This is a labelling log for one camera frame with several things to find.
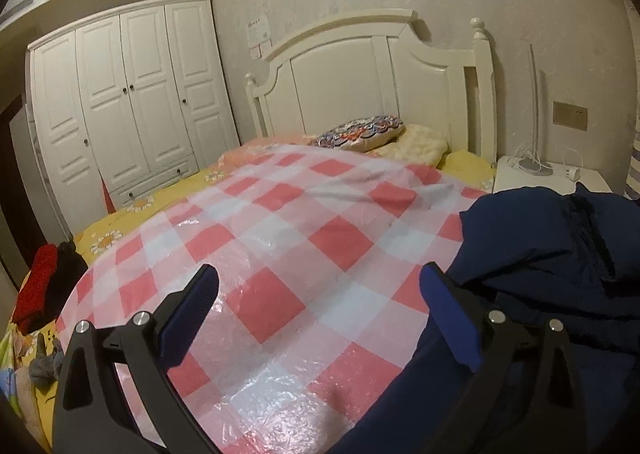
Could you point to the white nightstand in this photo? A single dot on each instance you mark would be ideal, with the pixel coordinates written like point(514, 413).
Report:
point(590, 179)

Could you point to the pale yellow fluffy pillow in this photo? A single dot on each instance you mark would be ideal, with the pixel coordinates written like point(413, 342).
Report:
point(415, 146)

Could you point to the white panelled wardrobe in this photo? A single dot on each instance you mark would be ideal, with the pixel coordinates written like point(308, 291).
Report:
point(140, 99)

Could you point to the striped curtain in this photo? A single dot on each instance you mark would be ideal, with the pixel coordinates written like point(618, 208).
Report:
point(634, 164)

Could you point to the brass wall socket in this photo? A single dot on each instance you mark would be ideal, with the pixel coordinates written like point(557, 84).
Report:
point(570, 115)

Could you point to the black cloth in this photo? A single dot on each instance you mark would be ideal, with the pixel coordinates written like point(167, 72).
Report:
point(67, 269)

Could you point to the white plug adapter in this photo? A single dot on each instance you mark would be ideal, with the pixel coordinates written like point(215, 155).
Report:
point(572, 174)

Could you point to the dark wooden door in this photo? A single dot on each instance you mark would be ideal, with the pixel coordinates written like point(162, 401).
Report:
point(12, 184)

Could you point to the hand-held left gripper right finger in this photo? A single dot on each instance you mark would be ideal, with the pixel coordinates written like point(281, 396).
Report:
point(450, 319)

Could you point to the yellow floral bedsheet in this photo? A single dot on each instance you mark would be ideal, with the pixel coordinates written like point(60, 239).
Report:
point(150, 206)

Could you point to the grey cloth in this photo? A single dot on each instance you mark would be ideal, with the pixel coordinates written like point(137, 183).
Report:
point(42, 369)

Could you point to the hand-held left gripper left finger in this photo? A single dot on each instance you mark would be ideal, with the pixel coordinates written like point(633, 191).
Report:
point(187, 314)

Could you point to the red white checkered plastic sheet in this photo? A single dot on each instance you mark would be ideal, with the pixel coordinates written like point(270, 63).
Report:
point(300, 244)

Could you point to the colourful patterned pillow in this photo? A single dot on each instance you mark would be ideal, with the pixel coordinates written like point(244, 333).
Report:
point(357, 131)

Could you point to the red cloth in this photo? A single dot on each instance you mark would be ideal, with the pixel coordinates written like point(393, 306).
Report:
point(35, 284)

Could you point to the white desk lamp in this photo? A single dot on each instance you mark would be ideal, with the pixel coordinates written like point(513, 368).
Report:
point(535, 166)

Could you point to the white wooden headboard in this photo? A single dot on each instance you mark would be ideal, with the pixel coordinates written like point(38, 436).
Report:
point(340, 84)

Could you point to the navy blue padded jacket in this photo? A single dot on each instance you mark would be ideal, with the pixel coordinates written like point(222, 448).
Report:
point(525, 244)

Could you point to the red fabric item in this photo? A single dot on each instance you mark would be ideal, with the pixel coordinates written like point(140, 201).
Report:
point(107, 199)

